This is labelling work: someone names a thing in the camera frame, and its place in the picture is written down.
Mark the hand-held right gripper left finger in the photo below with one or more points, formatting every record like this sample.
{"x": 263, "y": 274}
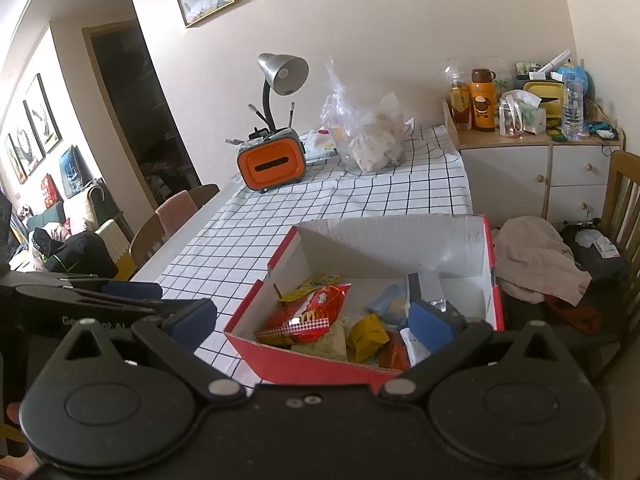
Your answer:
{"x": 192, "y": 322}

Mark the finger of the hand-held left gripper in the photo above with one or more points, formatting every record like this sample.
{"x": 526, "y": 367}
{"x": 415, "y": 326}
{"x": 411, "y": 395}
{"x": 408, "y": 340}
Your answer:
{"x": 132, "y": 291}
{"x": 100, "y": 301}

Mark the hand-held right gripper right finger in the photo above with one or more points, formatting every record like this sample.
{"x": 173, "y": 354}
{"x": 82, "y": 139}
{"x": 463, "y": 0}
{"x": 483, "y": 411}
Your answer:
{"x": 430, "y": 327}

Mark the brown red snack packet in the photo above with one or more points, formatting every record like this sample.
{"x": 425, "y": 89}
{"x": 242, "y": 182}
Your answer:
{"x": 395, "y": 355}

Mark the light blue snack packet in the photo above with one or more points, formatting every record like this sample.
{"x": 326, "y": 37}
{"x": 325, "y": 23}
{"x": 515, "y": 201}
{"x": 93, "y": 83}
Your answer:
{"x": 390, "y": 305}

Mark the pale yellow snack packet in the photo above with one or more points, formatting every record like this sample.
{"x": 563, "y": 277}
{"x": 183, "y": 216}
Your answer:
{"x": 325, "y": 342}

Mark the red checkered snack packet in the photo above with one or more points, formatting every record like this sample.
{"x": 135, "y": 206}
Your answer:
{"x": 305, "y": 317}

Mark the red cardboard box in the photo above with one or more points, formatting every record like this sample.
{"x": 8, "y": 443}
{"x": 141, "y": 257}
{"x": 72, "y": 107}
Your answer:
{"x": 320, "y": 365}

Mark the person's left hand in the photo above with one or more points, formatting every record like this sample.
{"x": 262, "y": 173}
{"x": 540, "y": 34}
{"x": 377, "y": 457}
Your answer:
{"x": 11, "y": 412}

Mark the dark brown wooden chair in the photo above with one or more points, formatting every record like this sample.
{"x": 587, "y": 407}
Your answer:
{"x": 206, "y": 195}
{"x": 147, "y": 245}

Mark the black jacket green stripe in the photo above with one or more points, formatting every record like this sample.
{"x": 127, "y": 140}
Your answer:
{"x": 80, "y": 255}

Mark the beige chair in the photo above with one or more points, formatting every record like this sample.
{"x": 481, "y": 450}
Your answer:
{"x": 112, "y": 242}

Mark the red cushion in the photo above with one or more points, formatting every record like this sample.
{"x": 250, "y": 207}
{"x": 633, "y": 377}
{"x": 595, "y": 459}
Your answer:
{"x": 48, "y": 190}

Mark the beige cloth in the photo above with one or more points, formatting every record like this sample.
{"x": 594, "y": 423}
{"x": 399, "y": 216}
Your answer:
{"x": 535, "y": 255}

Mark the blue cushion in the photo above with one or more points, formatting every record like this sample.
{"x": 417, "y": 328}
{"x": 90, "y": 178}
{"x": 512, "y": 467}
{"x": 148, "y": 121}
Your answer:
{"x": 74, "y": 172}

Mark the red cloth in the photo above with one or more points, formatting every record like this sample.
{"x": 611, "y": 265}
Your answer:
{"x": 575, "y": 315}

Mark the white sideboard cabinet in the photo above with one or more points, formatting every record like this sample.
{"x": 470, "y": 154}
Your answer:
{"x": 505, "y": 175}

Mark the dark grey bag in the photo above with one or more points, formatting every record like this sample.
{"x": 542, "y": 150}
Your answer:
{"x": 595, "y": 262}

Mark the orange teal tissue box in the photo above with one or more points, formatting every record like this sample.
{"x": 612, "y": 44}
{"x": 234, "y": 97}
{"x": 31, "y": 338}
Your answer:
{"x": 272, "y": 162}

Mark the clear plastic bag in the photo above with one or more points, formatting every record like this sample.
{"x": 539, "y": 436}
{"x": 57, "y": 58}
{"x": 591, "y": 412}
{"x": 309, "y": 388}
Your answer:
{"x": 370, "y": 140}

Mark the brown cardboard sheet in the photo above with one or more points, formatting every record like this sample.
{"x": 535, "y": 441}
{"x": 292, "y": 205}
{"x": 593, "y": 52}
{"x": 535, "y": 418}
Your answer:
{"x": 450, "y": 125}

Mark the green yellow flat packet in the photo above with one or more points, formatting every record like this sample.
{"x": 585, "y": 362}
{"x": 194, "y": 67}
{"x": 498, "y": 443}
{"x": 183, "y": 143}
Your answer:
{"x": 320, "y": 145}

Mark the black paint brush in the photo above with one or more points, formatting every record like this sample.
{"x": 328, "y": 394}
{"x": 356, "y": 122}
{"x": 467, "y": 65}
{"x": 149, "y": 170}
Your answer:
{"x": 257, "y": 112}
{"x": 291, "y": 115}

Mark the orange thermos bottle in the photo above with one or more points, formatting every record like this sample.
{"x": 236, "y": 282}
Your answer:
{"x": 482, "y": 107}

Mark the amber liquid bottle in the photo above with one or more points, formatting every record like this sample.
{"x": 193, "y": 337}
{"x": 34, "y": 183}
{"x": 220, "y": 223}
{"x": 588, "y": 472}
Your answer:
{"x": 460, "y": 102}

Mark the clear gift bag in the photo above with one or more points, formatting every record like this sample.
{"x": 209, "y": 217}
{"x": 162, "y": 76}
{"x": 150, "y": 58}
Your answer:
{"x": 517, "y": 117}

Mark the light wooden slatted chair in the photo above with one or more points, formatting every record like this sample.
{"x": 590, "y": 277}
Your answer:
{"x": 622, "y": 185}

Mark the clear water bottle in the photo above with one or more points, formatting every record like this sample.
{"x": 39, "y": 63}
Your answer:
{"x": 573, "y": 112}

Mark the small blue white object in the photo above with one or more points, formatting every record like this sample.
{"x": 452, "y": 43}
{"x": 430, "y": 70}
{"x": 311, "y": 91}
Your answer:
{"x": 602, "y": 130}

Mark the yellow green tissue box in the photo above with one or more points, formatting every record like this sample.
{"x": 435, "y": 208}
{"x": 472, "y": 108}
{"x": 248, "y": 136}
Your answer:
{"x": 545, "y": 91}

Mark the silver desk lamp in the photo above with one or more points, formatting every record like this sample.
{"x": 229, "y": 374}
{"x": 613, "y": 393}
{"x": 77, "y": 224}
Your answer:
{"x": 285, "y": 72}

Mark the blue globe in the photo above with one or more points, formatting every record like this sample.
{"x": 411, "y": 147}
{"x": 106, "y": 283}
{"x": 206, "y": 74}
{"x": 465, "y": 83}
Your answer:
{"x": 577, "y": 75}

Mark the white tube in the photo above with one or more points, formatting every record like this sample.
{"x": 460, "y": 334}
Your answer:
{"x": 556, "y": 61}

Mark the black framed wall picture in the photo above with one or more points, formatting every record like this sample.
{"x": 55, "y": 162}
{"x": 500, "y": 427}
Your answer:
{"x": 17, "y": 155}
{"x": 42, "y": 115}

